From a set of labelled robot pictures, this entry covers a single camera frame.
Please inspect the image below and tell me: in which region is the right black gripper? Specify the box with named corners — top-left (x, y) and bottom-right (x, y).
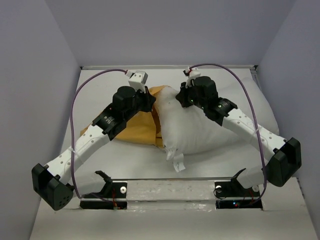
top-left (177, 79), bottom-right (207, 111)

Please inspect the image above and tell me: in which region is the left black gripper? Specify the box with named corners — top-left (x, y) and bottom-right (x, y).
top-left (124, 86), bottom-right (156, 122)

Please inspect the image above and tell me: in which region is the yellow blue pillowcase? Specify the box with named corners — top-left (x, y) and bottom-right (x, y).
top-left (79, 85), bottom-right (171, 149)

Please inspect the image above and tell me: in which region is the white pillow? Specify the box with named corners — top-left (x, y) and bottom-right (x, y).
top-left (154, 77), bottom-right (280, 160)

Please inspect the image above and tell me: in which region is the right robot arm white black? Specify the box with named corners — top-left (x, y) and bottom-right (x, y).
top-left (175, 76), bottom-right (302, 196)

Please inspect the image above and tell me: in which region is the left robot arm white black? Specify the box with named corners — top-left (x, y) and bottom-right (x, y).
top-left (31, 86), bottom-right (156, 211)

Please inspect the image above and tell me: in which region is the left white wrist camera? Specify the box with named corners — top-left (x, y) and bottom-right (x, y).
top-left (125, 70), bottom-right (148, 93)

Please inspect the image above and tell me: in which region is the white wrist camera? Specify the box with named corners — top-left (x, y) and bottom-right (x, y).
top-left (183, 67), bottom-right (201, 87)
top-left (125, 70), bottom-right (148, 93)

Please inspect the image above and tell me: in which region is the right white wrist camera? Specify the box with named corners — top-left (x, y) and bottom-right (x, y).
top-left (183, 67), bottom-right (201, 87)

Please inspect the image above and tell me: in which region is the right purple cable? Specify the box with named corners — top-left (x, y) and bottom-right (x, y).
top-left (189, 62), bottom-right (268, 198)

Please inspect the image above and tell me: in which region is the aluminium frame rail back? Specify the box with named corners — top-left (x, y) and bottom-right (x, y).
top-left (80, 64), bottom-right (258, 71)

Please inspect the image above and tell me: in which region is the aluminium frame rail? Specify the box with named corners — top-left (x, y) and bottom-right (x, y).
top-left (250, 68), bottom-right (263, 92)
top-left (80, 64), bottom-right (258, 71)

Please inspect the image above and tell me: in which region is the aluminium frame rail right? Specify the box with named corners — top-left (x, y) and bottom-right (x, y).
top-left (250, 68), bottom-right (263, 92)

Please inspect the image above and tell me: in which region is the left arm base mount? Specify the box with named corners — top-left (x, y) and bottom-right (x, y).
top-left (79, 170), bottom-right (128, 210)

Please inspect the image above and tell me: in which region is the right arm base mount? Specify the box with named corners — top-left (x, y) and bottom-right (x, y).
top-left (213, 168), bottom-right (263, 210)

